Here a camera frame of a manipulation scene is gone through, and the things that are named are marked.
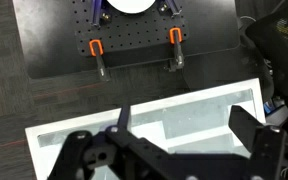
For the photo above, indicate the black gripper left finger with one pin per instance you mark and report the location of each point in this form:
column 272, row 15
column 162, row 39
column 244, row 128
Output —
column 124, row 118

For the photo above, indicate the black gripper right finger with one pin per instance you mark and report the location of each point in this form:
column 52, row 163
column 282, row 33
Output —
column 267, row 143

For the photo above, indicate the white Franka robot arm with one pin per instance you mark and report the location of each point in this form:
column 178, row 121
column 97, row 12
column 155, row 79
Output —
column 130, row 5

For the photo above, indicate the orange black bar clamp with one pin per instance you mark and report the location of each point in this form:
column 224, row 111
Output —
column 176, row 46
column 99, row 56

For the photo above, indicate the black perforated mounting board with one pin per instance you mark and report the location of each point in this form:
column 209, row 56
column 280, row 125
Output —
column 134, row 33

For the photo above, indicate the black mesh office chair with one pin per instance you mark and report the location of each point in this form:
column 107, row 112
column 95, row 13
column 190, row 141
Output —
column 280, row 46

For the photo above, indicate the black perforated metal plate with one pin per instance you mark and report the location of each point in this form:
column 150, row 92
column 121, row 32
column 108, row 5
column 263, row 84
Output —
column 50, row 50

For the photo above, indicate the black base mounting clamp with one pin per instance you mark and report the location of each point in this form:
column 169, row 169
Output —
column 170, row 6
column 97, row 13

